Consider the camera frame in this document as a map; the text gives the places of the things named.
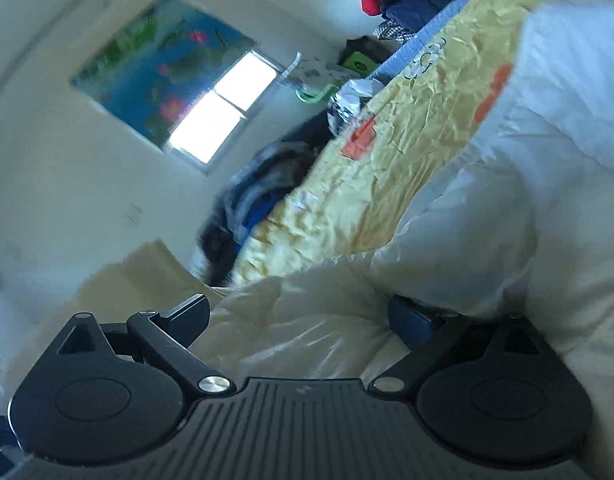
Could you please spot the white garment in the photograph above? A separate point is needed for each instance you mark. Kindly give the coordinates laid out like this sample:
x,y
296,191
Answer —
x,y
521,220

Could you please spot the yellow patterned bedspread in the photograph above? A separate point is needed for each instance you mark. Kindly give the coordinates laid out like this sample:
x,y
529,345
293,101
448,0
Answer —
x,y
360,186

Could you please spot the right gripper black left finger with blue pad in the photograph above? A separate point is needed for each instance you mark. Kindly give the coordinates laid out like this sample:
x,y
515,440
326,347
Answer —
x,y
163,340

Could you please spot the blue floral curtain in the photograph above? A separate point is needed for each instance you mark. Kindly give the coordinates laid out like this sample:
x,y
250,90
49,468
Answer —
x,y
155,68

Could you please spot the light blue bed sheet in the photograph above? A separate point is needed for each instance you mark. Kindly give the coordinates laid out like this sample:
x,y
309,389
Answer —
x,y
396,63

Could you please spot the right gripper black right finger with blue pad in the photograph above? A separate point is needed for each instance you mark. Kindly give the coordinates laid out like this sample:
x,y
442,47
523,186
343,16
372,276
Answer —
x,y
433,337

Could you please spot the dark blue clothes heap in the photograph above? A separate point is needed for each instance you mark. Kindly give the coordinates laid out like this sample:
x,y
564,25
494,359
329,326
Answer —
x,y
252,193

